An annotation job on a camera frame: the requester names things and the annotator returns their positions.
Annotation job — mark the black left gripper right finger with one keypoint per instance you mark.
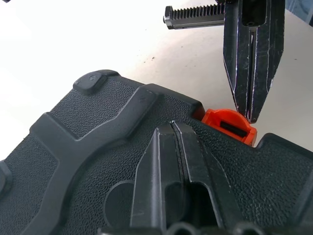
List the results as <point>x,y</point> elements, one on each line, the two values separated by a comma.
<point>200,164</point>

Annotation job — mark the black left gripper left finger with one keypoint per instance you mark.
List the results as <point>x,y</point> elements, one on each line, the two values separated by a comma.
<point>154,171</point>

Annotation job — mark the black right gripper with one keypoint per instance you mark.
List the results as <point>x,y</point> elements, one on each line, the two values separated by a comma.
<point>195,17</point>

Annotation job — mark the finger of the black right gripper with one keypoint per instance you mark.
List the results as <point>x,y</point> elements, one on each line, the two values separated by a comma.
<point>269,54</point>

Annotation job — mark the orange case latch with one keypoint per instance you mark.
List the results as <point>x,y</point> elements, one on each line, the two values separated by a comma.
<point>220,117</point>

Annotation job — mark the black plastic tool case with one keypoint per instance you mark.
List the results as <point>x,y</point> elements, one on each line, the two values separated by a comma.
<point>85,110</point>

